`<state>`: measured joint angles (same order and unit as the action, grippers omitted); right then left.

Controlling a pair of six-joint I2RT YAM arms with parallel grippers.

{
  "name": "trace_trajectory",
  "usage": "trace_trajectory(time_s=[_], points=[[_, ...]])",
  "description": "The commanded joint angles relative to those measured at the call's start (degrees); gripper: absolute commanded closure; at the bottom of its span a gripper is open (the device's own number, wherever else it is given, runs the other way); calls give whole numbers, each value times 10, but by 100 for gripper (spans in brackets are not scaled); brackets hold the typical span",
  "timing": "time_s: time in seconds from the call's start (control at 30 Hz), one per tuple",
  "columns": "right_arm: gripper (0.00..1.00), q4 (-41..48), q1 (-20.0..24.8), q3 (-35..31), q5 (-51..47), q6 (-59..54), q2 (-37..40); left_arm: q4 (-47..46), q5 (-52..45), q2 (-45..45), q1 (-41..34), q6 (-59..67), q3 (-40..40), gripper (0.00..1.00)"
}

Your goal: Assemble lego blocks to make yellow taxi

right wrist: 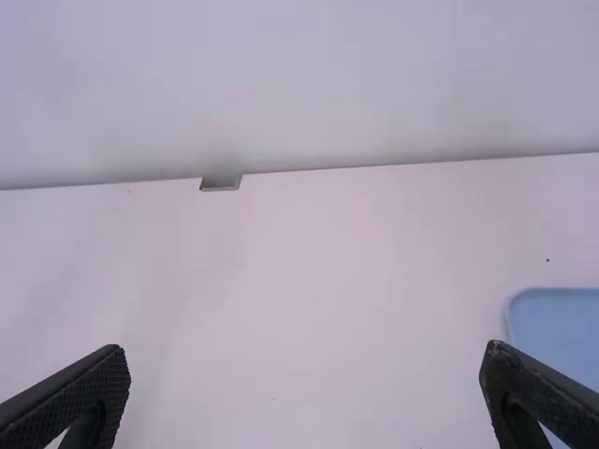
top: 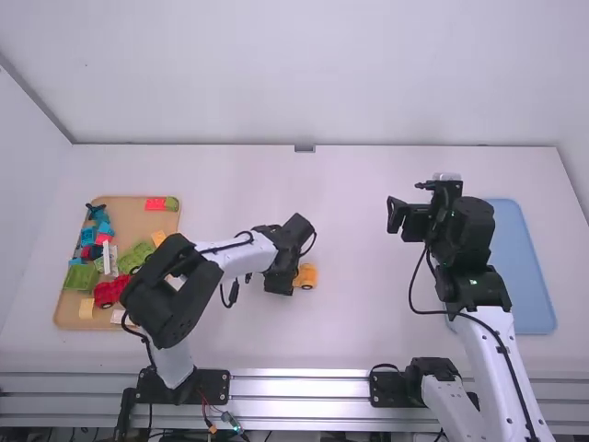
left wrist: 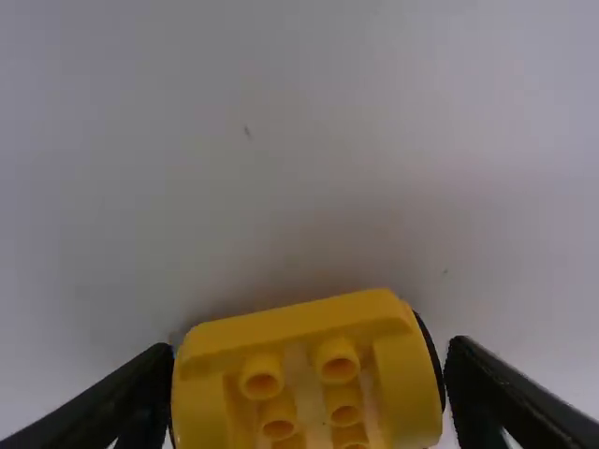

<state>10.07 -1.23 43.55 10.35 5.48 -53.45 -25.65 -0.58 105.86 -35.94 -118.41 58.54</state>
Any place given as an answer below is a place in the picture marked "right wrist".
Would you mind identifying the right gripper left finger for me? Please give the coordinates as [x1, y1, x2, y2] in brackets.
[0, 343, 133, 449]

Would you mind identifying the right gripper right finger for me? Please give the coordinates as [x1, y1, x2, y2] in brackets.
[478, 339, 599, 449]

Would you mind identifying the blue mat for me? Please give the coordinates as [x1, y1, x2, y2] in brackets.
[504, 287, 599, 449]

